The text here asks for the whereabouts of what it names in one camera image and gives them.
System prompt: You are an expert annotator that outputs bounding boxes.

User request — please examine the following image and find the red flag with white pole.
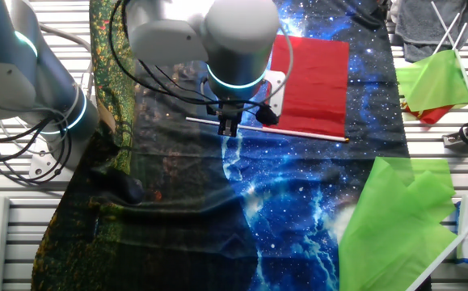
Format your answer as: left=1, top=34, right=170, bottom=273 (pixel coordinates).
left=185, top=34, right=351, bottom=143

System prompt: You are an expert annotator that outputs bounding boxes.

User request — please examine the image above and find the grey camera stand bracket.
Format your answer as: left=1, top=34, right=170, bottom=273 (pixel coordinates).
left=442, top=119, right=468, bottom=154

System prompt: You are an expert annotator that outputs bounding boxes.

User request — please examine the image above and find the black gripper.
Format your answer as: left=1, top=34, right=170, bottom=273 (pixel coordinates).
left=206, top=100, right=246, bottom=137

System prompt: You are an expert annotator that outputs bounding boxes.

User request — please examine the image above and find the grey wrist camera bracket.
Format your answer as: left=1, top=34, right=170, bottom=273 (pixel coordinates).
left=264, top=70, right=287, bottom=118

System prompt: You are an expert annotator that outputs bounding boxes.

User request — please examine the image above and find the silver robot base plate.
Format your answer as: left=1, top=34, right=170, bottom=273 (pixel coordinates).
left=28, top=135, right=77, bottom=182

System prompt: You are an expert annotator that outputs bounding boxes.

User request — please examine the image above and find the grey towel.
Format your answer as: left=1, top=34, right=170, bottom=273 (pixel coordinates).
left=394, top=0, right=468, bottom=64

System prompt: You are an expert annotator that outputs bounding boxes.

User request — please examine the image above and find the black base cable bundle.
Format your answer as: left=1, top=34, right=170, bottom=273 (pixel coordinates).
left=0, top=107, right=73, bottom=187

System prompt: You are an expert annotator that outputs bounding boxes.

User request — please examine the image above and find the large green flag white pole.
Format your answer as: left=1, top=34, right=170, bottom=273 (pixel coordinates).
left=338, top=156, right=468, bottom=291

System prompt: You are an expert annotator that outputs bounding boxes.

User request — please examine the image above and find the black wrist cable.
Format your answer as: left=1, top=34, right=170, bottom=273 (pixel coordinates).
left=108, top=0, right=295, bottom=127

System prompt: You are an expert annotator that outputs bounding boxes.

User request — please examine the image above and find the tan cardboard piece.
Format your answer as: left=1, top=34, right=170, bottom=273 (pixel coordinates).
left=95, top=99, right=117, bottom=134

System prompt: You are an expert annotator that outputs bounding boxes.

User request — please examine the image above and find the galaxy and meadow printed cloth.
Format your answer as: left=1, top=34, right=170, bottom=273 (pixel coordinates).
left=31, top=0, right=432, bottom=291

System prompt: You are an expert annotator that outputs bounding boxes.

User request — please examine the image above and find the small red flag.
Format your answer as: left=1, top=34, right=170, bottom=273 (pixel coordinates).
left=403, top=13, right=462, bottom=125

